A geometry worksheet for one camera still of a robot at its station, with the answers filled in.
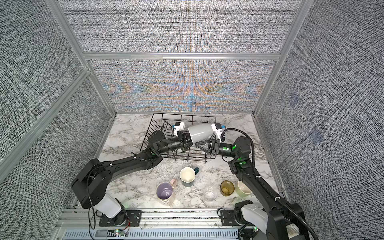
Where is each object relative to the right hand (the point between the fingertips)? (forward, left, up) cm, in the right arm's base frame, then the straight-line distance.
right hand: (196, 145), depth 65 cm
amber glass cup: (-8, -17, -30) cm, 35 cm away
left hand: (+4, -2, -1) cm, 4 cm away
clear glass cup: (-11, -7, -31) cm, 33 cm away
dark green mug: (-2, +5, -27) cm, 27 cm away
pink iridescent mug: (-10, +17, -29) cm, 35 cm away
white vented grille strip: (-29, +21, -31) cm, 47 cm away
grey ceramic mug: (+5, -2, +3) cm, 6 cm away
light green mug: (-12, -22, -22) cm, 33 cm away
